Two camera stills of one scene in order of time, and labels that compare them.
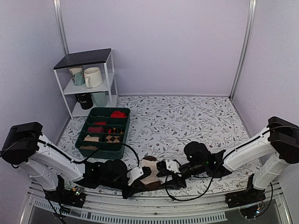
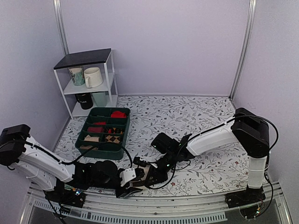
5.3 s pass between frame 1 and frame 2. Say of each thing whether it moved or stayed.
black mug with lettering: stayed
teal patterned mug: stayed
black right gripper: moved
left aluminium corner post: stayed
